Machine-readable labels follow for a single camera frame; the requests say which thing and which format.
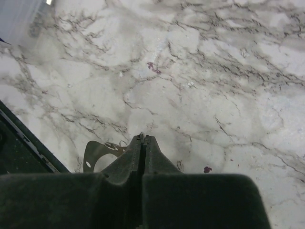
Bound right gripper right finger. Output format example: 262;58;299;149
142;136;271;229

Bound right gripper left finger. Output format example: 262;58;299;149
0;135;144;229

